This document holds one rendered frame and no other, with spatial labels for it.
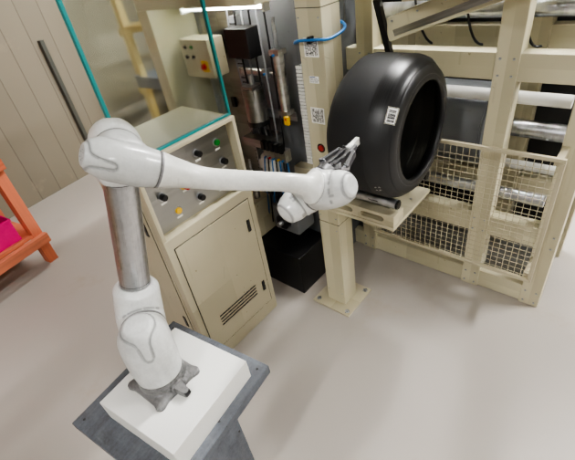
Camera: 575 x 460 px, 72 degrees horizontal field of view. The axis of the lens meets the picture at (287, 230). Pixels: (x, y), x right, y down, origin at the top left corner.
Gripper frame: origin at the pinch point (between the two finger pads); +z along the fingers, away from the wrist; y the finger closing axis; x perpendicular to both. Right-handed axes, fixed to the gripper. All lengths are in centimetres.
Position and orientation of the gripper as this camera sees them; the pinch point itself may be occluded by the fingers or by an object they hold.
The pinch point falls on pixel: (353, 145)
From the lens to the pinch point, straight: 151.5
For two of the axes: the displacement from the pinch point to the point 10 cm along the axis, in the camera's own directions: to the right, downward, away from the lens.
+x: 2.3, 7.1, 6.6
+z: 6.1, -6.4, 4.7
